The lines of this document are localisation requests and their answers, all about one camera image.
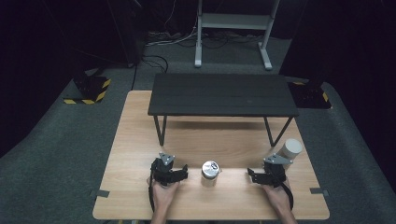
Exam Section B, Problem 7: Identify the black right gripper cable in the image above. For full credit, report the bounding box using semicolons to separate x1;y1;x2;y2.
280;182;295;211

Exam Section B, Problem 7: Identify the person's left hand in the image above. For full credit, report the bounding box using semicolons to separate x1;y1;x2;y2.
151;181;181;217

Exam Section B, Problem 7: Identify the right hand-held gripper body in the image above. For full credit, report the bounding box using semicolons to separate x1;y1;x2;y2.
261;153;294;189

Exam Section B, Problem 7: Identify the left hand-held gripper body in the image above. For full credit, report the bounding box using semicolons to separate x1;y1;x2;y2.
150;151;181;188

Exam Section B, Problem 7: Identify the white metal stand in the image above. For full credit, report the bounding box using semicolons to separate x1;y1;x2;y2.
193;0;281;71

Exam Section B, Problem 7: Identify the black looped floor cable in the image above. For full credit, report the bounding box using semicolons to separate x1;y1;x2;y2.
141;54;170;75

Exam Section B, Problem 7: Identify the white floor cable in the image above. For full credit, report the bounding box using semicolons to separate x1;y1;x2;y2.
145;18;200;49

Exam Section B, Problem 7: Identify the dark stand pole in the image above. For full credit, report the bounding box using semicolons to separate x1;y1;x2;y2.
106;0;142;68

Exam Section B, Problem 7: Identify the person's right hand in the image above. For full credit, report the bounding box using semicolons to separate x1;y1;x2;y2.
261;182;293;216

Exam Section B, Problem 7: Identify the black shelf with metal legs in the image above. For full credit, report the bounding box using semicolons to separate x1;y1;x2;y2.
147;73;301;147

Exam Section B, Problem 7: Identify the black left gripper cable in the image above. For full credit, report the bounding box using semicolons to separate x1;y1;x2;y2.
148;166;157;213

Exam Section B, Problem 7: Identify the black floor cable under stand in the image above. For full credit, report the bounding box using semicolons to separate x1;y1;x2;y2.
201;32;261;50

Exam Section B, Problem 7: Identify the glass jar with foil lid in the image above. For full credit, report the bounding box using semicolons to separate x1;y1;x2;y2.
200;160;222;188

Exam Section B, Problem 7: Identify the black yellow striped stand base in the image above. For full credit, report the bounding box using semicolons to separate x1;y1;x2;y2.
287;80;332;110
63;72;112;105

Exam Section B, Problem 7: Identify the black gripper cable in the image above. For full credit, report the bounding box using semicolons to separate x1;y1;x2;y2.
148;166;157;213
280;182;295;211

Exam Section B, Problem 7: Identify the white-lidded round container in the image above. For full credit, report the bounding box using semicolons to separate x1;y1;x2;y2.
276;138;304;171

